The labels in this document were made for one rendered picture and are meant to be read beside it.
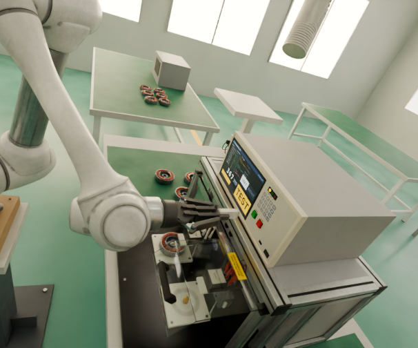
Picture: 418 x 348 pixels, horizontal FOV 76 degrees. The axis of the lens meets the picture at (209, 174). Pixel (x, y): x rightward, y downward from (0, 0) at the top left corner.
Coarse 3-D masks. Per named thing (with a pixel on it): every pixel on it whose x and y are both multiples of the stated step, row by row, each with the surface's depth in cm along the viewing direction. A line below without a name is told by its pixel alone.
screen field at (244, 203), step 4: (236, 188) 94; (240, 188) 91; (236, 192) 93; (240, 192) 91; (236, 196) 93; (240, 196) 91; (244, 196) 89; (240, 200) 91; (244, 200) 88; (248, 200) 86; (240, 204) 90; (244, 204) 88; (248, 204) 86; (244, 208) 88; (248, 208) 86; (244, 212) 88
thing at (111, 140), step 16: (112, 144) 169; (128, 144) 175; (144, 144) 181; (160, 144) 188; (176, 144) 195; (192, 144) 203; (112, 256) 105; (112, 272) 100; (112, 288) 95; (112, 304) 90; (112, 320) 86; (352, 320) 116; (112, 336) 83; (336, 336) 107
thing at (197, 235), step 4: (184, 232) 114; (196, 232) 112; (200, 232) 113; (180, 236) 113; (184, 236) 113; (188, 236) 109; (192, 236) 110; (196, 236) 111; (200, 236) 111; (204, 236) 115; (212, 236) 117; (216, 236) 117
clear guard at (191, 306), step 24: (192, 240) 82; (216, 240) 85; (168, 264) 75; (192, 264) 75; (216, 264) 77; (192, 288) 69; (216, 288) 71; (240, 288) 73; (168, 312) 67; (192, 312) 64; (216, 312) 66; (240, 312) 67; (168, 336) 63
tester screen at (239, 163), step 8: (232, 144) 98; (232, 152) 97; (240, 152) 93; (232, 160) 97; (240, 160) 92; (248, 160) 88; (224, 168) 102; (232, 168) 97; (240, 168) 92; (248, 168) 87; (240, 176) 92; (248, 176) 87; (256, 176) 83; (232, 184) 96; (240, 184) 91; (256, 184) 83; (232, 192) 96; (256, 192) 83; (240, 208) 90
